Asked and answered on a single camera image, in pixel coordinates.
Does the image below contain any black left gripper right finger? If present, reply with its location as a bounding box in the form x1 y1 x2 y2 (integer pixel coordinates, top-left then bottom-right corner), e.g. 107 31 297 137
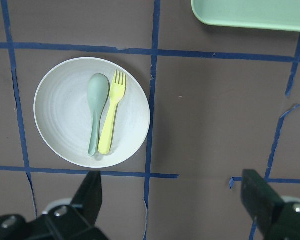
241 169 285 237

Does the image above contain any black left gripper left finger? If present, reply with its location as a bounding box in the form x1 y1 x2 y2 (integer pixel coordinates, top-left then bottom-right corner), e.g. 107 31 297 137
70 171 102 226

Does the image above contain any white round plate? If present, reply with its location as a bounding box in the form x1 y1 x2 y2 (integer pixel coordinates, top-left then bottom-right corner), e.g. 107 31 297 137
33 57 151 169

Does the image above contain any yellow plastic fork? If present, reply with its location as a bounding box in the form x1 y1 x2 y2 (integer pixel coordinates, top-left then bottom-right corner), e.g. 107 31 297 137
98 70 127 155

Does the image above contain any pale green spoon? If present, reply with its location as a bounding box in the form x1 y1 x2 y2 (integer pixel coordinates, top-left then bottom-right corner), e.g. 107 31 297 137
87 73 109 157

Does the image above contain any light green tray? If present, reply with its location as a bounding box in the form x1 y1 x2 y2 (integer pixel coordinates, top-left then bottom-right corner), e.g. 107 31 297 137
191 0 300 32

